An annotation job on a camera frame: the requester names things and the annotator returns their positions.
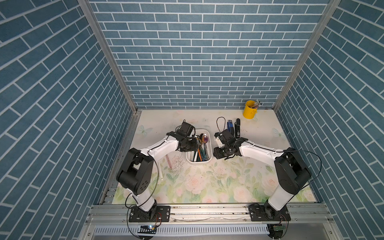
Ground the black stapler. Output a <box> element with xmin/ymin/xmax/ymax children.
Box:
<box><xmin>235</xmin><ymin>118</ymin><xmax>241</xmax><ymax>139</ymax></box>

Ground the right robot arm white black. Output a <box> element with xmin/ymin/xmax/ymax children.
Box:
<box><xmin>214</xmin><ymin>130</ymin><xmax>312</xmax><ymax>211</ymax></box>

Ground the pink handled spoon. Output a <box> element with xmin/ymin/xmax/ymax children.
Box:
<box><xmin>166</xmin><ymin>155</ymin><xmax>173</xmax><ymax>170</ymax></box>

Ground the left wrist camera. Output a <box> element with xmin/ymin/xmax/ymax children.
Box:
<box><xmin>178</xmin><ymin>121</ymin><xmax>195</xmax><ymax>137</ymax></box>

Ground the blue stapler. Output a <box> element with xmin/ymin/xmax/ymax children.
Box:
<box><xmin>227</xmin><ymin>120</ymin><xmax>235</xmax><ymax>136</ymax></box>

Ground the white plastic storage box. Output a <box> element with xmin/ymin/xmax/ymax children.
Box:
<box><xmin>185</xmin><ymin>129</ymin><xmax>213</xmax><ymax>165</ymax></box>

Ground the rainbow iridescent spoon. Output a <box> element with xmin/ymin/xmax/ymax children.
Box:
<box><xmin>201</xmin><ymin>134</ymin><xmax>209</xmax><ymax>149</ymax></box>

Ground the yellow pen cup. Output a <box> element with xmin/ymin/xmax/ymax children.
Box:
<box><xmin>243</xmin><ymin>100</ymin><xmax>257</xmax><ymax>120</ymax></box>

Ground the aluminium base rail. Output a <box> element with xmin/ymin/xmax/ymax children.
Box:
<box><xmin>86</xmin><ymin>203</ymin><xmax>334</xmax><ymax>226</ymax></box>

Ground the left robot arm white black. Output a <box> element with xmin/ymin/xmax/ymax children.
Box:
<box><xmin>116</xmin><ymin>131</ymin><xmax>200</xmax><ymax>214</ymax></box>

